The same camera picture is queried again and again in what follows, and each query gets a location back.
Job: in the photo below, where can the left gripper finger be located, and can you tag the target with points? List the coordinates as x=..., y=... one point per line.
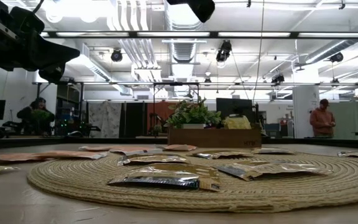
x=53, y=73
x=59, y=54

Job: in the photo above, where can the black background robot arm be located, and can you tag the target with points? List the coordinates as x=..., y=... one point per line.
x=85, y=128

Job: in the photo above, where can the person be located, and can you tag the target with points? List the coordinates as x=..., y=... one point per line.
x=39, y=104
x=322, y=119

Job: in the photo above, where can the small background plant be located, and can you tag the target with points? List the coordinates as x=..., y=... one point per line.
x=42, y=115

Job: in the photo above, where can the black overhead rig beam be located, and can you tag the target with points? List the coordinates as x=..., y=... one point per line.
x=104, y=34

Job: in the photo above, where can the grey patterned curtain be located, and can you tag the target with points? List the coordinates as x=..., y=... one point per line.
x=104, y=119

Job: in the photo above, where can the black panel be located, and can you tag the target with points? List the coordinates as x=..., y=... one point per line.
x=135, y=119

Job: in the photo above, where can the orange panel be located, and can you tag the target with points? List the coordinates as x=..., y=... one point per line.
x=158, y=113

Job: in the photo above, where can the round woven placemat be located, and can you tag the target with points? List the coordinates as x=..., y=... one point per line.
x=89, y=183

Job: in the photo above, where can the brown wooden organizer box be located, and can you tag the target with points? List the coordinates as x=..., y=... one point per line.
x=213, y=138

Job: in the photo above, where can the silver packet behind front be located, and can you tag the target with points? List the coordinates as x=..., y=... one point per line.
x=154, y=159

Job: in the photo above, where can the teal background cabinet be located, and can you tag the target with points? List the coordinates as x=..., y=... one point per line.
x=272, y=129

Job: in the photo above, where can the white pillar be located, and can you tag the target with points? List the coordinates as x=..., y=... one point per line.
x=306, y=118

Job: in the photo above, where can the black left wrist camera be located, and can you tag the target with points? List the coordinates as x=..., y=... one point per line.
x=26, y=18

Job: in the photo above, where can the black metal table frame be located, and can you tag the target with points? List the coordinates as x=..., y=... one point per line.
x=57, y=142

